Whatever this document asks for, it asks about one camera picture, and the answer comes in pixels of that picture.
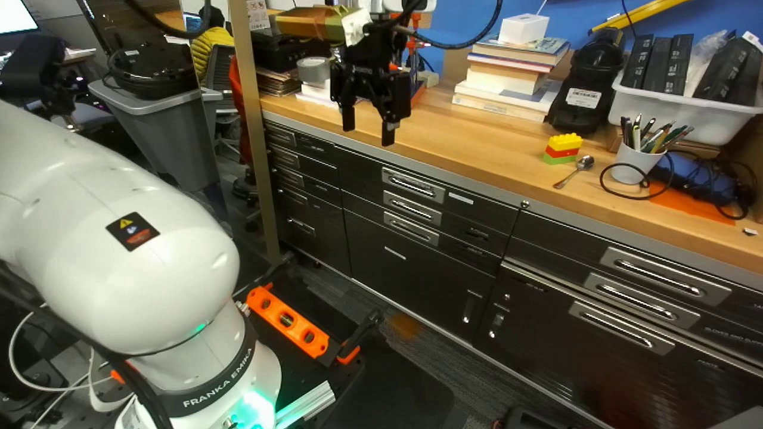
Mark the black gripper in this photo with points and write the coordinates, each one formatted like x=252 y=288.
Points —
x=365 y=69

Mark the grey drawer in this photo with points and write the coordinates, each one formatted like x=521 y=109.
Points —
x=419 y=242

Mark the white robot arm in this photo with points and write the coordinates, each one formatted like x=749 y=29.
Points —
x=142 y=271

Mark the black drawer cabinet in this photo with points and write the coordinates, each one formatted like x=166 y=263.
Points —
x=618 y=327

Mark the stack of books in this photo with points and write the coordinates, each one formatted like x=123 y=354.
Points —
x=513 y=80

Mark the grey trash bin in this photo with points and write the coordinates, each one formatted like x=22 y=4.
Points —
x=171 y=132

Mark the coloured toy brick stack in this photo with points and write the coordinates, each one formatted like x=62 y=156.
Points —
x=562 y=148

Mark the black device with label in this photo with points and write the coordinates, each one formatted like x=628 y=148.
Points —
x=585 y=97

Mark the metal spoon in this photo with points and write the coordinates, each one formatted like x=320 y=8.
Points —
x=585 y=163

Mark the white pen cup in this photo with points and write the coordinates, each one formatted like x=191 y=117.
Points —
x=633 y=165

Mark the yellow ruler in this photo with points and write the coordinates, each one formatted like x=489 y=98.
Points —
x=633 y=16

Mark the blue black power tool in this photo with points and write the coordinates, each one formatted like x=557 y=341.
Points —
x=696 y=178

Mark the white plastic bin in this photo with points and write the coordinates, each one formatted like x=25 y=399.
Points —
x=709 y=119

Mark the grey duct tape roll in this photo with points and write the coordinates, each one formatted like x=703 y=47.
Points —
x=314 y=69

